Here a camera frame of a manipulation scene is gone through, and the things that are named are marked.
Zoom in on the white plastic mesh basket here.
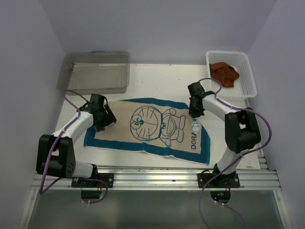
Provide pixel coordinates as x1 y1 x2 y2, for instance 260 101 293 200
206 51 257 101

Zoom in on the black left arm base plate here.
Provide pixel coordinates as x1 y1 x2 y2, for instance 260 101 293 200
71 173 114 188

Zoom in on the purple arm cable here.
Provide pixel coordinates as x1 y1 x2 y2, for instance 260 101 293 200
39 90 89 195
198 77 273 229

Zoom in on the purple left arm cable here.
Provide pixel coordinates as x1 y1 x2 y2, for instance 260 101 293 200
39 90 89 195

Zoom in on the grey translucent plastic bin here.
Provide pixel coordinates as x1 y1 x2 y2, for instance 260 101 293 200
57 51 130 95

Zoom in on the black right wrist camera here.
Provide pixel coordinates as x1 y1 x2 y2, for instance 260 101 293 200
188 82 205 98

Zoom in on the aluminium extrusion rail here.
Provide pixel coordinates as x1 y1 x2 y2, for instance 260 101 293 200
33 164 280 191

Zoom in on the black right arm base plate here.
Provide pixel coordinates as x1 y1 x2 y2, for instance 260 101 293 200
197 170 241 188

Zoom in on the blue beige Doraemon towel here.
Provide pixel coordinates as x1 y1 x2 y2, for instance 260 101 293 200
83 98 211 164

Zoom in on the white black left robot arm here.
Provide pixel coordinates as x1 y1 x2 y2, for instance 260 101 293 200
36 102 116 187

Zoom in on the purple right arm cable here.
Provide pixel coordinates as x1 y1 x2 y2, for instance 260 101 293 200
198 77 273 229

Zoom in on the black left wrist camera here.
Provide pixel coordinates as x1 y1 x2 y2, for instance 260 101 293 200
90 94 107 106

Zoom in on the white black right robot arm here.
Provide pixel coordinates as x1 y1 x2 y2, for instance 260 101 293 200
189 89 261 187

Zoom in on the rust orange crumpled towel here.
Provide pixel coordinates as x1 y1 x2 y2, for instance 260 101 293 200
209 62 240 88

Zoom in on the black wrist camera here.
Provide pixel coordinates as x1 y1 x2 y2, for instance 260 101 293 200
90 94 107 106
188 82 205 98

